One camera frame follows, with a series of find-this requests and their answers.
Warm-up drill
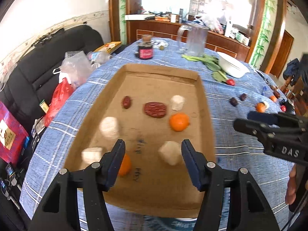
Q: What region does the person's right hand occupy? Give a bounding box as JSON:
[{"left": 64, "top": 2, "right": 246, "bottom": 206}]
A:
[{"left": 285, "top": 165, "right": 300, "bottom": 205}]

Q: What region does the patterned white plate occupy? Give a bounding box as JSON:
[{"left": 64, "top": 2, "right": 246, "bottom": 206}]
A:
[{"left": 149, "top": 38, "right": 169, "bottom": 49}]

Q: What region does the cardboard tray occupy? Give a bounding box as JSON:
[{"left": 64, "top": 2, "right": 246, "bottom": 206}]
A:
[{"left": 63, "top": 63, "right": 217, "bottom": 218}]

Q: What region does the red plastic bag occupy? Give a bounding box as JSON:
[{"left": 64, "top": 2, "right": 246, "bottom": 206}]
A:
[{"left": 42, "top": 77, "right": 74, "bottom": 127}]

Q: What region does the blue plaid tablecloth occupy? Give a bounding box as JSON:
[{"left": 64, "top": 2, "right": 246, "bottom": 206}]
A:
[{"left": 19, "top": 37, "right": 295, "bottom": 231}]

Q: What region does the small clear plastic bag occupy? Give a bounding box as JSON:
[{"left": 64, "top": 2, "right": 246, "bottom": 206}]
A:
[{"left": 87, "top": 50, "right": 112, "bottom": 65}]

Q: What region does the black sofa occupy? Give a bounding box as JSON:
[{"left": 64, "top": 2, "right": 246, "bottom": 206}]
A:
[{"left": 0, "top": 25, "right": 105, "bottom": 135}]

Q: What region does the black electronic device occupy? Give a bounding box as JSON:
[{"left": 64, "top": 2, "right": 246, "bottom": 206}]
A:
[{"left": 0, "top": 164, "right": 23, "bottom": 198}]

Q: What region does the brown wooden door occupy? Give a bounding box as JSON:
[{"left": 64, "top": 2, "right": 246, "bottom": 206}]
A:
[{"left": 269, "top": 30, "right": 294, "bottom": 79}]

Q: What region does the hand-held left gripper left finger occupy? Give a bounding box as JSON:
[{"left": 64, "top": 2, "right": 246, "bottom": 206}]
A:
[{"left": 28, "top": 139, "right": 126, "bottom": 231}]

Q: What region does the wooden counter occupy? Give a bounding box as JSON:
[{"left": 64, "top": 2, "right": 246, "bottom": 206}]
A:
[{"left": 126, "top": 19, "right": 251, "bottom": 63}]

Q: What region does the dark jar with red label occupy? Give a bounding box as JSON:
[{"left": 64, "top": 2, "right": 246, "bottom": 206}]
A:
[{"left": 138, "top": 35, "right": 154, "bottom": 60}]

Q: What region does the yellow flat box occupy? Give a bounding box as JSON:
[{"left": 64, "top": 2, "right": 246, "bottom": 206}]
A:
[{"left": 94, "top": 41, "right": 122, "bottom": 53}]

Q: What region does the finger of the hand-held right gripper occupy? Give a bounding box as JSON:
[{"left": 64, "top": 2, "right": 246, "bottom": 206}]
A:
[
  {"left": 233, "top": 118, "right": 275, "bottom": 140},
  {"left": 247, "top": 111, "right": 301, "bottom": 128}
]

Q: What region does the bamboo wall decoration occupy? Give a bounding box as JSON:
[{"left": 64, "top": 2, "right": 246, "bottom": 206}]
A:
[
  {"left": 250, "top": 0, "right": 278, "bottom": 66},
  {"left": 120, "top": 0, "right": 127, "bottom": 42}
]

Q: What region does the dark jacket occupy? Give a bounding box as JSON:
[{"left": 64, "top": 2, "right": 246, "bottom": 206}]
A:
[{"left": 283, "top": 58, "right": 301, "bottom": 87}]

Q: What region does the white enamel bowl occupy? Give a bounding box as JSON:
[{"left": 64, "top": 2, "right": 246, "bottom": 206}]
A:
[{"left": 218, "top": 52, "right": 251, "bottom": 78}]

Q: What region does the large red date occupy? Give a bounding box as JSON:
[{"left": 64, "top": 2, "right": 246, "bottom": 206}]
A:
[{"left": 143, "top": 101, "right": 167, "bottom": 118}]

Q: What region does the clear plastic pitcher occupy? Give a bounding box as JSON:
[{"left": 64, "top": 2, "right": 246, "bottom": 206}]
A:
[{"left": 177, "top": 24, "right": 209, "bottom": 57}]

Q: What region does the red cardboard box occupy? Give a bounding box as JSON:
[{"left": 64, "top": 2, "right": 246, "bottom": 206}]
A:
[{"left": 0, "top": 101, "right": 30, "bottom": 164}]

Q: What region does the green leafy vegetable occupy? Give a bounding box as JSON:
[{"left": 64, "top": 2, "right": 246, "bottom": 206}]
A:
[{"left": 182, "top": 54, "right": 228, "bottom": 82}]

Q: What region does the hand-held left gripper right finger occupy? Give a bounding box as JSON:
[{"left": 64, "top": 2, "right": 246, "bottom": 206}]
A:
[{"left": 181, "top": 139, "right": 281, "bottom": 231}]

